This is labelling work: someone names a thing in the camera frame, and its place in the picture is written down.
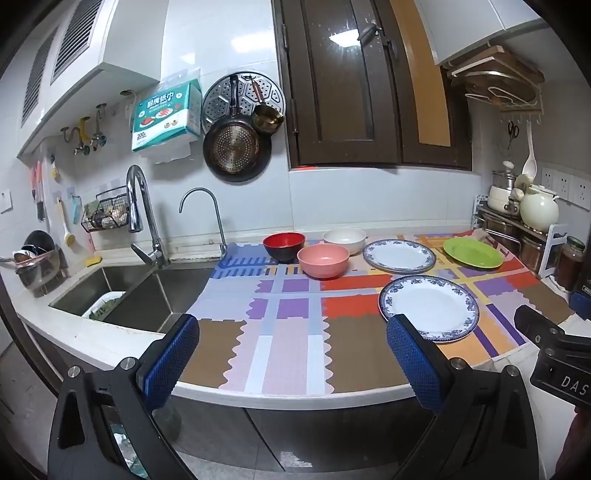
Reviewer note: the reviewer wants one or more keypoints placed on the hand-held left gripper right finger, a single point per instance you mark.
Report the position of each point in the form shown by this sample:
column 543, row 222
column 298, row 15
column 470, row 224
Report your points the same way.
column 415, row 364

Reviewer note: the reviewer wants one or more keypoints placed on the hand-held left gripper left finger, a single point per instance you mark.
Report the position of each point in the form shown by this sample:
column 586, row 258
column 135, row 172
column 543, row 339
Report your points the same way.
column 171, row 364

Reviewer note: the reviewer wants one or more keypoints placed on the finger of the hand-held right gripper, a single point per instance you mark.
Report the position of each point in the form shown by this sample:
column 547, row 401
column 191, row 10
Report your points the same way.
column 533, row 323

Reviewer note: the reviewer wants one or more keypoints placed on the blue-rimmed white plate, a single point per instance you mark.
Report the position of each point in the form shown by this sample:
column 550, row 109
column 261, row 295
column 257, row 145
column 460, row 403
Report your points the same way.
column 397, row 256
column 429, row 304

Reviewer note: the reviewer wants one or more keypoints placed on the green plate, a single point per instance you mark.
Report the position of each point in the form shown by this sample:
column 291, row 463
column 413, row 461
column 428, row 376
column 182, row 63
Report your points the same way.
column 471, row 254

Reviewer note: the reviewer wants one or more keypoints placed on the pink bowl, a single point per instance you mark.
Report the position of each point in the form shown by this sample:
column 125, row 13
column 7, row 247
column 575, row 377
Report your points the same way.
column 323, row 263

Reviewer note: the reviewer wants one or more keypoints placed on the white bowl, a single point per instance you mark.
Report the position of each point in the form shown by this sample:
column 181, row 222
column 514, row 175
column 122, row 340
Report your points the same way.
column 344, row 237

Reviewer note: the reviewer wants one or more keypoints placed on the red bowl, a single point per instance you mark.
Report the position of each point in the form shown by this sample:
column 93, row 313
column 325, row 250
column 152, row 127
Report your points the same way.
column 284, row 244

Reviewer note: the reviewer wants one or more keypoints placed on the person's right forearm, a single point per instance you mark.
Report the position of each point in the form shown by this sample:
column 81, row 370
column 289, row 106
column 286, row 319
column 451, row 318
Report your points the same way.
column 582, row 443

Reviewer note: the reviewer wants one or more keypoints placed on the blue container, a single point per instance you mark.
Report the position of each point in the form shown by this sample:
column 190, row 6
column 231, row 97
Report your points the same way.
column 581, row 305

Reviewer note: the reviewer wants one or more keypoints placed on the glass jar with dark contents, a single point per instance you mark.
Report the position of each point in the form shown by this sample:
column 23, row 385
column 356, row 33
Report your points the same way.
column 568, row 265

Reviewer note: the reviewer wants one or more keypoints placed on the copper-toned steel pot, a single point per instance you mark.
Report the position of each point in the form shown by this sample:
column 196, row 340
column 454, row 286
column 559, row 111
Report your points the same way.
column 533, row 254

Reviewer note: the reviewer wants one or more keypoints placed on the white rack side panel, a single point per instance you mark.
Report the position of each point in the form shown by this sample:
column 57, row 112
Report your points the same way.
column 551, row 249

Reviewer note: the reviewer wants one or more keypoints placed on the stainless steel sink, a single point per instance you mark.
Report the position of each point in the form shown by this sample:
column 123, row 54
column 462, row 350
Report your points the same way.
column 138, row 295

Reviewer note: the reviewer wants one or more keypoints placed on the white basin with greens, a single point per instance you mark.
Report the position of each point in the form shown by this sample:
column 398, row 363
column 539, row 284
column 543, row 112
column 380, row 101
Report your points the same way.
column 99, row 302

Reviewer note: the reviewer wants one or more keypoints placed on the wide steel pot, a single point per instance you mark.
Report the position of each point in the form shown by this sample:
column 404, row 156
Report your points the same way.
column 501, row 230

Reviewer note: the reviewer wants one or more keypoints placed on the cream kettle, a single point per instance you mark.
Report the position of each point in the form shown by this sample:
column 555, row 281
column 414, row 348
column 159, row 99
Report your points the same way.
column 538, row 212

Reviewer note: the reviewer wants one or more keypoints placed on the metal pot rack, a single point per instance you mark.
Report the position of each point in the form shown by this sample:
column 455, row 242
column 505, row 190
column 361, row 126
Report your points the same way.
column 489, row 214

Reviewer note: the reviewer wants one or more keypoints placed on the colourful patterned table mat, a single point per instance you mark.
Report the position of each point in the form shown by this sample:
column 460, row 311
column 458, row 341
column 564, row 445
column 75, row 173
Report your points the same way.
column 286, row 323

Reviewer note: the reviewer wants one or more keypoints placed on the cream pot with lid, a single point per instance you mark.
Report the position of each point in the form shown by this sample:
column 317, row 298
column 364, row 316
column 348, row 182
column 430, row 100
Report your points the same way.
column 501, row 198

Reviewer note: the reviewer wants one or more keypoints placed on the yellow sponge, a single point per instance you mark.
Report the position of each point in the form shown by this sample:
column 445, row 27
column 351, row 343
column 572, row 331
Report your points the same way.
column 92, row 261

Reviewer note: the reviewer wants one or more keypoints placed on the dark base cabinet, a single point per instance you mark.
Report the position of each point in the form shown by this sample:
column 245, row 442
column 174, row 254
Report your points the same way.
column 300, row 429

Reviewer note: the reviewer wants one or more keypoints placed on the thin gooseneck faucet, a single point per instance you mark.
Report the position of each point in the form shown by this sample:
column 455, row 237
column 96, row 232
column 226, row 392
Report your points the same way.
column 217, row 217

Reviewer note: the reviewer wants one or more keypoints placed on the white rice spoon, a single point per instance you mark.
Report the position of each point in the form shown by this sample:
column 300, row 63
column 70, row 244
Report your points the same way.
column 530, row 161

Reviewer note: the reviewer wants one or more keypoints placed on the steel colander with dishes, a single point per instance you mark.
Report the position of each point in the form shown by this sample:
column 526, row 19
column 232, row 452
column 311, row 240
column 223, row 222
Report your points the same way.
column 37, row 272

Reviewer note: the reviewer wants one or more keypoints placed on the tall chrome pull-out faucet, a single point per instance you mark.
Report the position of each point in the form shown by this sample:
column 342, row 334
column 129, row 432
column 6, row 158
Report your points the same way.
column 138, row 203

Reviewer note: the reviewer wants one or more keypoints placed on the yellow dish brush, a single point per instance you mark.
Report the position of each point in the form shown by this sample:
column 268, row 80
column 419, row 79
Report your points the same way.
column 68, row 230

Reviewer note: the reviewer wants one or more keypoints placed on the black scissors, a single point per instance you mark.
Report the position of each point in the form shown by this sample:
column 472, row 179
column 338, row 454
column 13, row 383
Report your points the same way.
column 513, row 131

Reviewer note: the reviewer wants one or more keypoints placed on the hanging pink utensil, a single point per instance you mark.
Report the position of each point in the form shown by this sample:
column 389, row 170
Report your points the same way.
column 39, row 184

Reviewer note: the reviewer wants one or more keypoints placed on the dark frying pan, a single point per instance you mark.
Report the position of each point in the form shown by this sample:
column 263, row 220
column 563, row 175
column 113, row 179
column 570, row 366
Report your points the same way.
column 235, row 150

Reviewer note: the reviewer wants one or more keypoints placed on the paper towel pack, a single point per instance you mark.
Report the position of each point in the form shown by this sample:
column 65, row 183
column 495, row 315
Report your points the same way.
column 161, row 115

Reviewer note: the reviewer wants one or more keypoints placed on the small brass saucepan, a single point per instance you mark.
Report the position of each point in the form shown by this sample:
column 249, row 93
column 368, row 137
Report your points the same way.
column 267, row 119

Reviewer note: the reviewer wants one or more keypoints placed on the perforated steel steamer tray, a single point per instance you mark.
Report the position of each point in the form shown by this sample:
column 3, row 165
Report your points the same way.
column 221, row 101

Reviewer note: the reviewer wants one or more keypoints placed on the white upper cabinet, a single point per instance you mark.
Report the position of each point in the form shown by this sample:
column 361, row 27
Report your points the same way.
column 466, row 27

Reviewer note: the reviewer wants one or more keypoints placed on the white wall socket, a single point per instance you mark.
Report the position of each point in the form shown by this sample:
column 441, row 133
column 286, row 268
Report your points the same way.
column 568, row 184

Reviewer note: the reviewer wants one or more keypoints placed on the dark brown window frame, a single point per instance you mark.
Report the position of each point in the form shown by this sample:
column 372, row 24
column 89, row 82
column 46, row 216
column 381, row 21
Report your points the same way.
column 341, row 138

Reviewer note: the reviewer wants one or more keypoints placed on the chrome wall valve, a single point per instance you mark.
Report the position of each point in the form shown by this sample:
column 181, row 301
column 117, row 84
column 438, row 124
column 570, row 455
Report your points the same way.
column 98, row 136

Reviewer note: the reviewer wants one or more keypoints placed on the wall rack with boards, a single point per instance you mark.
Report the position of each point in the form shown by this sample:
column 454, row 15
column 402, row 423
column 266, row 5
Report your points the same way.
column 503, row 64

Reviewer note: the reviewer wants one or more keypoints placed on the white vented wall cabinet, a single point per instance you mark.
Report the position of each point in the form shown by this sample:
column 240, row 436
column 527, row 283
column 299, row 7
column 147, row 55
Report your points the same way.
column 124, row 37

